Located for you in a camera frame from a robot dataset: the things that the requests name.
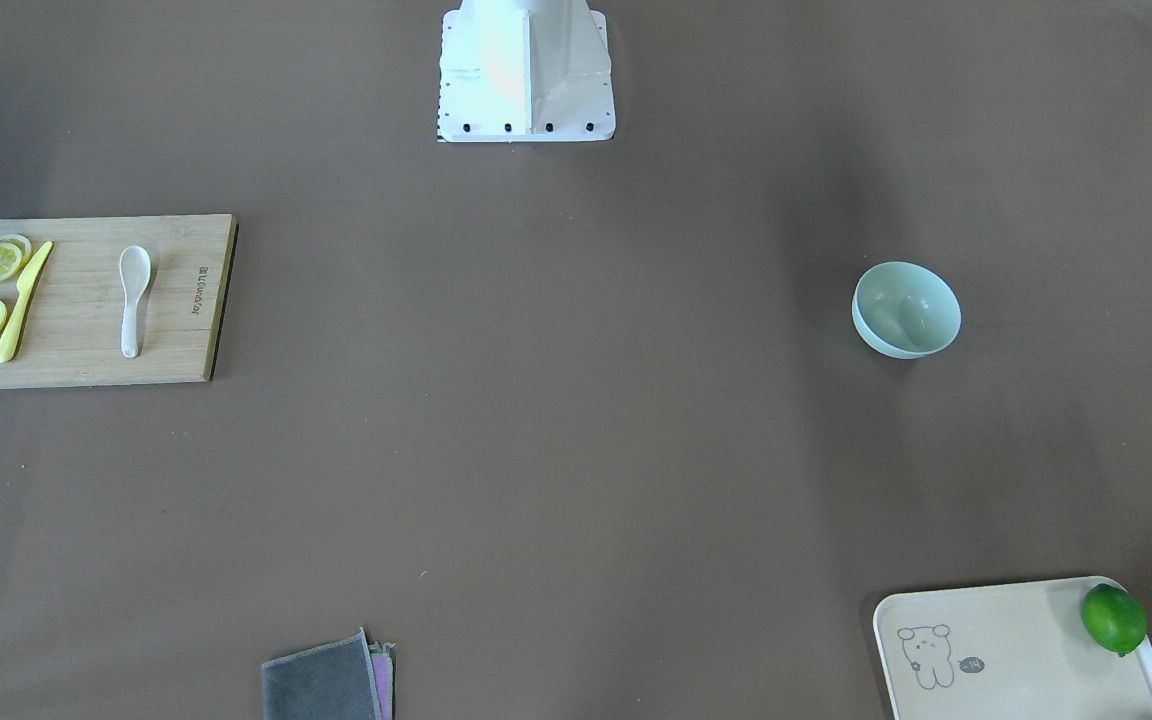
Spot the pale green bowl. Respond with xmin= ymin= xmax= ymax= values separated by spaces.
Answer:
xmin=851 ymin=262 xmax=963 ymax=361

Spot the half hidden lemon slice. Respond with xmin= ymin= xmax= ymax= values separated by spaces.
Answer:
xmin=0 ymin=234 xmax=33 ymax=264

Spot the white ceramic spoon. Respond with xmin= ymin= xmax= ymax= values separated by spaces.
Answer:
xmin=119 ymin=245 xmax=154 ymax=359

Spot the yellow plastic knife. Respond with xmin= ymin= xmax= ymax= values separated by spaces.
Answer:
xmin=0 ymin=241 xmax=54 ymax=363

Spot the green lime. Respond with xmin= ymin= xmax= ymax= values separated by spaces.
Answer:
xmin=1079 ymin=583 xmax=1149 ymax=657

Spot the cream tray with bear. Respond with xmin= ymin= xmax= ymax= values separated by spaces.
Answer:
xmin=872 ymin=577 xmax=1152 ymax=719

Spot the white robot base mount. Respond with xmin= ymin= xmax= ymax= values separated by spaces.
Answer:
xmin=435 ymin=1 xmax=617 ymax=143

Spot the grey folded cloth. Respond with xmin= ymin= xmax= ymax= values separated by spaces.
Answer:
xmin=262 ymin=628 xmax=396 ymax=719

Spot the bamboo cutting board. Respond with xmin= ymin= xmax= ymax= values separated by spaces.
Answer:
xmin=0 ymin=214 xmax=238 ymax=389

